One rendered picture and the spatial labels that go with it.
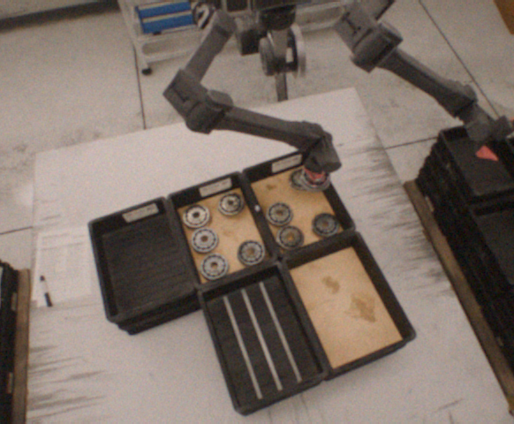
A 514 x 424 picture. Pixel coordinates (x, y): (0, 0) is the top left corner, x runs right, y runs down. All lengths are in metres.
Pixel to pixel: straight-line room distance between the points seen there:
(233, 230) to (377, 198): 0.65
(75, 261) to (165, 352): 0.55
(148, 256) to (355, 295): 0.77
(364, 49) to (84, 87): 2.75
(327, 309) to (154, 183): 0.95
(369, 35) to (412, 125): 2.06
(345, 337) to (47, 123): 2.65
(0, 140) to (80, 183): 1.52
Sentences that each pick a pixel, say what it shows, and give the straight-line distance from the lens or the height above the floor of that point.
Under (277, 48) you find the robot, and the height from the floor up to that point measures 1.21.
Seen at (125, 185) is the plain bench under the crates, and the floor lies 0.70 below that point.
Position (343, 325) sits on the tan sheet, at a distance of 1.48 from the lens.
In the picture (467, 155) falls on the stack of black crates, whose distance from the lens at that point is 2.39.
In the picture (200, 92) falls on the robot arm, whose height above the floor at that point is 1.56.
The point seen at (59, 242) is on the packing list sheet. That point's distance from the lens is 1.93.
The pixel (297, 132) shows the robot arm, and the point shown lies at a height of 1.33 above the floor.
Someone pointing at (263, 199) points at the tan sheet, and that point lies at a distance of 1.65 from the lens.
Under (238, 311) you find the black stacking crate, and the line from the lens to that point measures 1.48.
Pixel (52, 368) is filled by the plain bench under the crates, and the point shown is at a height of 0.70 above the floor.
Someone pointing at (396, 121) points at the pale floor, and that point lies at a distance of 3.09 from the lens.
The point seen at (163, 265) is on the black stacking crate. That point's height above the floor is 0.83.
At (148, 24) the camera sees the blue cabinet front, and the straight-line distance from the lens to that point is 3.25.
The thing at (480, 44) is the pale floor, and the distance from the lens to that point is 3.86.
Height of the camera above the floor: 2.25
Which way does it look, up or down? 61 degrees down
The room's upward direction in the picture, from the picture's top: 5 degrees counter-clockwise
